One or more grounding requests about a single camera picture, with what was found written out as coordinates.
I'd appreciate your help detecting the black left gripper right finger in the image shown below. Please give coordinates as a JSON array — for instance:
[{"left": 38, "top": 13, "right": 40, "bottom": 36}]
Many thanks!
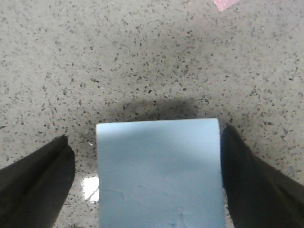
[{"left": 220, "top": 125, "right": 304, "bottom": 228}]

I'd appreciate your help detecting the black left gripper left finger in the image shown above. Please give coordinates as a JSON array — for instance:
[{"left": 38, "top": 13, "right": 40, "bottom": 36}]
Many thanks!
[{"left": 0, "top": 135, "right": 76, "bottom": 228}]

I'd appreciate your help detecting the light blue foam cube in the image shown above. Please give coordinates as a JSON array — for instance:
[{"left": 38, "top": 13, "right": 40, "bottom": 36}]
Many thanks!
[{"left": 96, "top": 118, "right": 226, "bottom": 228}]

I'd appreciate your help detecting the pink foam cube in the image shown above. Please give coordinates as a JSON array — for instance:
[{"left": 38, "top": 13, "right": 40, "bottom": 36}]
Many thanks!
[{"left": 213, "top": 0, "right": 239, "bottom": 12}]

